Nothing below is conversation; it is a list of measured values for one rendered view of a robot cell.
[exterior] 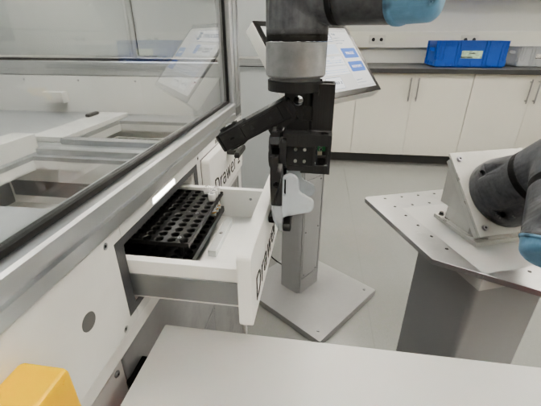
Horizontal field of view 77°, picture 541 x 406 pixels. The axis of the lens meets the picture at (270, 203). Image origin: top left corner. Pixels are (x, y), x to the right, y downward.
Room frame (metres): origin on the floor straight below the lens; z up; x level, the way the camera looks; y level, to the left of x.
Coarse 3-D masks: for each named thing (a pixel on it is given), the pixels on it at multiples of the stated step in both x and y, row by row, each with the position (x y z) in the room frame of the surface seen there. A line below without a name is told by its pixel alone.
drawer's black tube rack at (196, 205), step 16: (176, 192) 0.58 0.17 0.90; (192, 192) 0.57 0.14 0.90; (160, 208) 0.51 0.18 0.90; (176, 208) 0.50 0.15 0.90; (192, 208) 0.50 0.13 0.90; (224, 208) 0.57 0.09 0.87; (144, 224) 0.45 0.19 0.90; (160, 224) 0.46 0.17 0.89; (176, 224) 0.45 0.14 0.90; (208, 224) 0.50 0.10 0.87; (128, 240) 0.41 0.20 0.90; (144, 240) 0.40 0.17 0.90; (160, 240) 0.46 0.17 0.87; (176, 240) 0.40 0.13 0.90; (160, 256) 0.41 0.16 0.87; (176, 256) 0.41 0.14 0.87; (192, 256) 0.41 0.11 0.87
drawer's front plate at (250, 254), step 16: (256, 208) 0.45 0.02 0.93; (256, 224) 0.40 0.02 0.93; (272, 224) 0.50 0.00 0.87; (256, 240) 0.36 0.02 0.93; (240, 256) 0.33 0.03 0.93; (256, 256) 0.36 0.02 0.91; (240, 272) 0.33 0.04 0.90; (256, 272) 0.35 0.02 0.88; (240, 288) 0.33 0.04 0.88; (256, 288) 0.35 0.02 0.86; (240, 304) 0.33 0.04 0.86; (256, 304) 0.35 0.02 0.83; (240, 320) 0.33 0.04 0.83
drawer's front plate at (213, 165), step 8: (216, 152) 0.71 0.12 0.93; (224, 152) 0.77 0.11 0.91; (208, 160) 0.66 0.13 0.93; (216, 160) 0.70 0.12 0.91; (224, 160) 0.76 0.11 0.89; (232, 160) 0.84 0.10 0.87; (240, 160) 0.92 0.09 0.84; (208, 168) 0.66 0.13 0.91; (216, 168) 0.70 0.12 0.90; (224, 168) 0.76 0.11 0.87; (232, 168) 0.83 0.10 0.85; (208, 176) 0.66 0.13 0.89; (216, 176) 0.70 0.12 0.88; (232, 176) 0.83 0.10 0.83; (208, 184) 0.66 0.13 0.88; (224, 184) 0.75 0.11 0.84
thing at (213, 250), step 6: (228, 222) 0.55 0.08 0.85; (222, 228) 0.53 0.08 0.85; (228, 228) 0.53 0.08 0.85; (222, 234) 0.50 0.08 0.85; (216, 240) 0.49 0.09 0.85; (222, 240) 0.49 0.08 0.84; (210, 246) 0.47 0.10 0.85; (216, 246) 0.47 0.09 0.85; (210, 252) 0.46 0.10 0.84; (216, 252) 0.46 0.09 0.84
